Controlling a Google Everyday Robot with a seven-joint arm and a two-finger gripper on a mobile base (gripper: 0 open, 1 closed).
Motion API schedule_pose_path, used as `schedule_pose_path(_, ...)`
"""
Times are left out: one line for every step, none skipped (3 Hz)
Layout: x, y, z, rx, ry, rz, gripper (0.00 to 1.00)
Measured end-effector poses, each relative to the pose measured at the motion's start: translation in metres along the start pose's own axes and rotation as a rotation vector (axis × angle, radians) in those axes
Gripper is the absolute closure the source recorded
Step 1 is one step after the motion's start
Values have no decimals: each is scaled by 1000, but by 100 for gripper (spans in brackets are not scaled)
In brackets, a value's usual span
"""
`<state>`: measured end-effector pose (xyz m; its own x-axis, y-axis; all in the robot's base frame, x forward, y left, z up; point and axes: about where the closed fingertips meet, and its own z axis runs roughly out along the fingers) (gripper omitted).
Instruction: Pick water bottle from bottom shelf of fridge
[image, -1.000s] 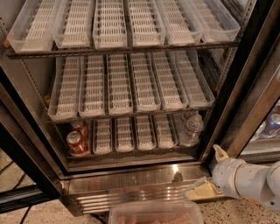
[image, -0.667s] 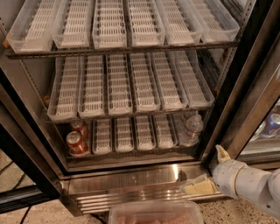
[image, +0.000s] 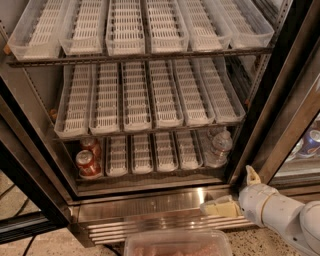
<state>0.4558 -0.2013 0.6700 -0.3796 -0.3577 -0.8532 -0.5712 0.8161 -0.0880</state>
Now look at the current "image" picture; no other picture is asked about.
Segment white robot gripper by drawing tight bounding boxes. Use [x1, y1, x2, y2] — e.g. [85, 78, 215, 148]
[200, 165, 283, 228]

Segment clear plastic water bottle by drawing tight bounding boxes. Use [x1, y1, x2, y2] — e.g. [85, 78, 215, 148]
[209, 130, 233, 168]

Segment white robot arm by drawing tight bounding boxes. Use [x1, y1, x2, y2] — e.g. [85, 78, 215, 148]
[200, 165, 320, 256]

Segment glass fridge door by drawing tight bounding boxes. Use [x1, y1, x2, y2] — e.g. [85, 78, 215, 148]
[252, 41, 320, 188]

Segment bottom shelf tray five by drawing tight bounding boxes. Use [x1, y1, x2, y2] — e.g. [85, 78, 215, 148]
[175, 131, 202, 170]

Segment shelf tray five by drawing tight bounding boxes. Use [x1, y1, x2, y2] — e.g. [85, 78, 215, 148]
[177, 0, 232, 52]
[173, 59, 215, 126]
[175, 131, 202, 170]

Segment bottom shelf tray four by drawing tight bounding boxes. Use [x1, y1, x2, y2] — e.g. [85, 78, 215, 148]
[153, 132, 178, 172]

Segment shelf tray four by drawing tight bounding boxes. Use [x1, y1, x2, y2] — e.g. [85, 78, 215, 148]
[148, 60, 184, 128]
[144, 0, 189, 53]
[153, 132, 178, 172]

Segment middle shelf tray six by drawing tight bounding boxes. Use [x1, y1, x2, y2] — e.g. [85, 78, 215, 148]
[198, 57, 245, 123]

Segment shelf tray six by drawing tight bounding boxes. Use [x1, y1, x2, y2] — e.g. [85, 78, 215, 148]
[198, 57, 245, 123]
[212, 0, 274, 49]

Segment middle shelf tray five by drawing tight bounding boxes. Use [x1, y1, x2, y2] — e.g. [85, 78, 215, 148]
[173, 59, 215, 126]

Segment bottom shelf tray three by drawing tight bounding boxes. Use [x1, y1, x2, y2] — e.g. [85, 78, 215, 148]
[131, 134, 153, 174]

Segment shelf tray three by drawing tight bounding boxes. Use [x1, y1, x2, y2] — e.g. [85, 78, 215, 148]
[131, 134, 153, 174]
[105, 0, 145, 56]
[121, 62, 152, 131]

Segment middle shelf tray four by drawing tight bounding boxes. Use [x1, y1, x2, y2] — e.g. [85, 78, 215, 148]
[148, 60, 184, 128]

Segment bottom shelf tray two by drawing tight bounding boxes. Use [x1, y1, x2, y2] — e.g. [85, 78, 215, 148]
[106, 136, 128, 177]

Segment shelf tray two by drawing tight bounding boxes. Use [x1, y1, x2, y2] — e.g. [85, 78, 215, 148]
[59, 0, 107, 56]
[106, 136, 128, 177]
[89, 63, 120, 135]

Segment middle shelf tray three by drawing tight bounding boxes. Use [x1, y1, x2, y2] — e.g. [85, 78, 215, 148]
[121, 62, 152, 131]

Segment stainless steel fridge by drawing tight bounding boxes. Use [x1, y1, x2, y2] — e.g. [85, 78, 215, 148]
[0, 0, 320, 247]

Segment top shelf tray six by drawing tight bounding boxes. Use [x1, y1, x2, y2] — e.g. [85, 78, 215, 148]
[212, 0, 274, 49]

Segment top shelf tray five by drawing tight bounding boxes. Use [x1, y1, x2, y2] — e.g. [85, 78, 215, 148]
[177, 0, 232, 52]

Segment middle shelf tray two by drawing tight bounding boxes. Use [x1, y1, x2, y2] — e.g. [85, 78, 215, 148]
[89, 63, 120, 135]

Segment top shelf tray four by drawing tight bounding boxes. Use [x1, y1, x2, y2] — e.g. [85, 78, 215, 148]
[144, 0, 189, 53]

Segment middle shelf tray one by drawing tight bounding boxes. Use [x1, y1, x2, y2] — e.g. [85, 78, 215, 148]
[54, 65, 92, 138]

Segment shelf tray one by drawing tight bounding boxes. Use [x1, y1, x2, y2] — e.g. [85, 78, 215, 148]
[8, 0, 69, 61]
[54, 65, 92, 138]

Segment top shelf tray three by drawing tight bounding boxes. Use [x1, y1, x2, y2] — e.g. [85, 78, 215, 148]
[105, 0, 145, 56]

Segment top shelf tray two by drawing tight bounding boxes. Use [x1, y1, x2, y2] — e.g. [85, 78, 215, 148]
[59, 0, 107, 56]

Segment top shelf tray one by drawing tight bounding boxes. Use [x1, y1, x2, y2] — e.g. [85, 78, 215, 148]
[8, 0, 69, 61]

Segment blue soda can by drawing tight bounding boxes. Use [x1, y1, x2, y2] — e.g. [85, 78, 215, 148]
[297, 128, 320, 158]

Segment clear plastic food container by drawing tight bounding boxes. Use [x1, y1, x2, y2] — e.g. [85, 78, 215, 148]
[124, 230, 233, 256]

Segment front red soda can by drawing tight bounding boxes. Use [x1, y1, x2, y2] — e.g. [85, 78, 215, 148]
[76, 150, 102, 179]

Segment red soda can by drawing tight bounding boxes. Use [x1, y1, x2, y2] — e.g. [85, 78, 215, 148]
[80, 137, 102, 159]
[76, 150, 102, 179]

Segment rear red soda can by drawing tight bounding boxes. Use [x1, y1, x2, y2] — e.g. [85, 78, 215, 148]
[80, 137, 102, 159]

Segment black cable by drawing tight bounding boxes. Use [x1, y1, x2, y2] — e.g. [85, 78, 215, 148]
[0, 183, 38, 256]

